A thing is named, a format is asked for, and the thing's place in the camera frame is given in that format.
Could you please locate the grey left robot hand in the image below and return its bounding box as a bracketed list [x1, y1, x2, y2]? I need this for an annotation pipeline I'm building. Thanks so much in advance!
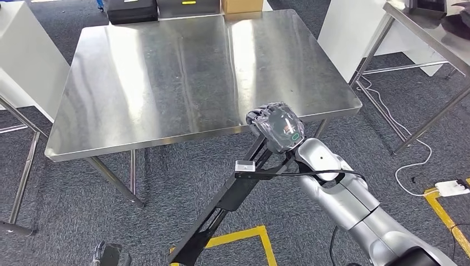
[91, 241, 131, 266]

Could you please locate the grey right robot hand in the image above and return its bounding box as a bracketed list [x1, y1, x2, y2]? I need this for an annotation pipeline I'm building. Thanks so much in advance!
[246, 102, 305, 154]

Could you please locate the black plastic frame part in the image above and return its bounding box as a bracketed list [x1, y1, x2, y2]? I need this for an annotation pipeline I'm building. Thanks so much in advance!
[168, 130, 294, 266]

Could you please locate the stainless steel table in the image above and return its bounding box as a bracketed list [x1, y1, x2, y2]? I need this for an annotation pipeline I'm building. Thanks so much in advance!
[350, 0, 470, 155]
[44, 9, 363, 208]
[0, 93, 50, 237]

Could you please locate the white display table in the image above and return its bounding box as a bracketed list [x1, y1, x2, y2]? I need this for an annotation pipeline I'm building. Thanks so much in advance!
[157, 0, 273, 21]

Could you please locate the brown cardboard box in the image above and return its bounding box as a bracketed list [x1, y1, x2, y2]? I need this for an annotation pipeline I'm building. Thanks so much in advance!
[221, 0, 264, 14]

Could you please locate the grey flat case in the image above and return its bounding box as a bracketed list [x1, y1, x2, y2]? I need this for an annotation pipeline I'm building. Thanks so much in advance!
[156, 0, 221, 18]

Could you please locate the white power strip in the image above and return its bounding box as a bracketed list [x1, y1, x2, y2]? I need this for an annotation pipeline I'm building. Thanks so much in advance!
[435, 179, 470, 198]

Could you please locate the black zip case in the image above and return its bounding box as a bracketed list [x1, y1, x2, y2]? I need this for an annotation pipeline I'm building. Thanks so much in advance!
[106, 0, 159, 25]

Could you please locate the black equipment box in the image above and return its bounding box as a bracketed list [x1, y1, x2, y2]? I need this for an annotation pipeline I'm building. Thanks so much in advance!
[409, 0, 448, 20]

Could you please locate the black fabric bag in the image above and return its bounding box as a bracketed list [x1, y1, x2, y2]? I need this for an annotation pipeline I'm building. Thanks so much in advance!
[440, 2, 470, 41]

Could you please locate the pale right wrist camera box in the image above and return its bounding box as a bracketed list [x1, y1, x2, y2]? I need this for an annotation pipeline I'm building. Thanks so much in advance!
[234, 160, 256, 172]

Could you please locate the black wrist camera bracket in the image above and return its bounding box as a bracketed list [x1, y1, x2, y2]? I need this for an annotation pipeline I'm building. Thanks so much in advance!
[234, 152, 297, 181]

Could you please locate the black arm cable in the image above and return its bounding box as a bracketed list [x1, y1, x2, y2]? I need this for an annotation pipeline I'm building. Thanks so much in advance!
[283, 169, 366, 182]

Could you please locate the black hanging cable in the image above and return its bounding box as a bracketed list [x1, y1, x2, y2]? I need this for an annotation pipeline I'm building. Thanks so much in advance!
[329, 226, 362, 266]

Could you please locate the white power cable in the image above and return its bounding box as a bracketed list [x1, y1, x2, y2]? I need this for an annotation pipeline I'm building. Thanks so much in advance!
[355, 75, 438, 197]

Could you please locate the black floor cable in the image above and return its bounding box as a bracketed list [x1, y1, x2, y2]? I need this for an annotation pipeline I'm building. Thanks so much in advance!
[451, 179, 470, 262]

